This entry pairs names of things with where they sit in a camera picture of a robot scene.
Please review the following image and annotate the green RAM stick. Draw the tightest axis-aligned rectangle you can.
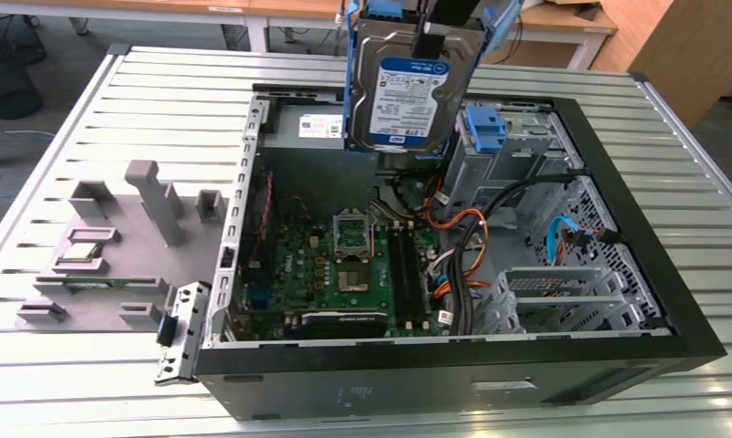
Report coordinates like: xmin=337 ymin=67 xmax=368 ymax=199
xmin=63 ymin=278 xmax=158 ymax=290

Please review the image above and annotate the grey parts rack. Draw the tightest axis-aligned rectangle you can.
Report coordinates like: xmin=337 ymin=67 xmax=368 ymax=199
xmin=14 ymin=159 xmax=232 ymax=332

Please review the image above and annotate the metal disk bay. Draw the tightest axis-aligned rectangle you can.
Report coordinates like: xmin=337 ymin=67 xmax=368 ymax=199
xmin=491 ymin=264 xmax=658 ymax=339

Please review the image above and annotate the hard disk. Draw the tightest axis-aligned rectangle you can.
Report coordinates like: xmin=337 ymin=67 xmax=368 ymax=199
xmin=338 ymin=0 xmax=521 ymax=159

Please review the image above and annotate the green motherboard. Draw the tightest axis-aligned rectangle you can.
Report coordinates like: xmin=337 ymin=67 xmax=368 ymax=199
xmin=228 ymin=218 xmax=457 ymax=341

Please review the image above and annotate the silver CPU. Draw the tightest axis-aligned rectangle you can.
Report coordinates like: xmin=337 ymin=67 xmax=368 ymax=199
xmin=59 ymin=241 xmax=102 ymax=262

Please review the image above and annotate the black mesh bin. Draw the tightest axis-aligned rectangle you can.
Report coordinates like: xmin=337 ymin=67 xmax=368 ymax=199
xmin=0 ymin=13 xmax=45 ymax=120

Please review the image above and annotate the grey metal card bracket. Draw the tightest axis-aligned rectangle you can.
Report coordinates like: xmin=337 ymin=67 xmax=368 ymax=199
xmin=153 ymin=281 xmax=213 ymax=387

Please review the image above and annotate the orange red power wire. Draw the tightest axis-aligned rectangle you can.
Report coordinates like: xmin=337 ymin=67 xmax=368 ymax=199
xmin=556 ymin=226 xmax=622 ymax=266

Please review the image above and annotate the metal drive cage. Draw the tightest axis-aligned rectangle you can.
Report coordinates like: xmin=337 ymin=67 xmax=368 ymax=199
xmin=443 ymin=102 xmax=586 ymax=224

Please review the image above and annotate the orange yellow power wire bundle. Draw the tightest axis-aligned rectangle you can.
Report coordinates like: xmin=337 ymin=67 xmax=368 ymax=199
xmin=421 ymin=175 xmax=500 ymax=320

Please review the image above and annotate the wooden top desk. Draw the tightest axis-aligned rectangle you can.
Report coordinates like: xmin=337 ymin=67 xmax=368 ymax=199
xmin=0 ymin=0 xmax=365 ymax=54
xmin=473 ymin=0 xmax=619 ymax=69

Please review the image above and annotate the wooden panel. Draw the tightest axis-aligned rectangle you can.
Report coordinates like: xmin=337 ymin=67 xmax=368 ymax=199
xmin=592 ymin=0 xmax=732 ymax=131

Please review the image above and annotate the red black twisted wire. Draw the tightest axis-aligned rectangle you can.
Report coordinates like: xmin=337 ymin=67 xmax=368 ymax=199
xmin=246 ymin=172 xmax=276 ymax=270

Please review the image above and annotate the black PC case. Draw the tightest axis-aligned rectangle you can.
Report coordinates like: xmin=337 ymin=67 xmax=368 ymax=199
xmin=150 ymin=81 xmax=728 ymax=423

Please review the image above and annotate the black graphics card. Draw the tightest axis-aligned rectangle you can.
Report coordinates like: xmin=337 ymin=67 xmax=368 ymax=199
xmin=282 ymin=309 xmax=389 ymax=339

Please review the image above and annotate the black cable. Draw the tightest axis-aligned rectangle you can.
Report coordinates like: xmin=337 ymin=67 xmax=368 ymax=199
xmin=448 ymin=169 xmax=591 ymax=337

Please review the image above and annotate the black RAM slot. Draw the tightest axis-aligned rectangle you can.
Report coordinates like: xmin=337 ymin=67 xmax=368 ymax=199
xmin=403 ymin=219 xmax=431 ymax=329
xmin=387 ymin=219 xmax=409 ymax=330

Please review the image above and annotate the CPU socket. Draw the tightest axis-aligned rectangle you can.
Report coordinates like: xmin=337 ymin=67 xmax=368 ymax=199
xmin=334 ymin=263 xmax=376 ymax=294

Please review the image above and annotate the grey power supply unit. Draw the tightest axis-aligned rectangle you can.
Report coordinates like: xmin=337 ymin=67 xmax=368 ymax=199
xmin=258 ymin=100 xmax=380 ymax=215

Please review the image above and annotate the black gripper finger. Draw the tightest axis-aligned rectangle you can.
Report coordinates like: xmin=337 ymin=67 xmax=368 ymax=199
xmin=412 ymin=20 xmax=448 ymax=59

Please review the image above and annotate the metal socket cover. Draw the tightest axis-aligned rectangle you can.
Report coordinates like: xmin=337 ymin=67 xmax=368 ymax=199
xmin=330 ymin=208 xmax=378 ymax=264

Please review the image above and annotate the blue data wire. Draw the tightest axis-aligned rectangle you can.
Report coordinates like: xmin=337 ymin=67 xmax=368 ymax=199
xmin=545 ymin=214 xmax=586 ymax=266

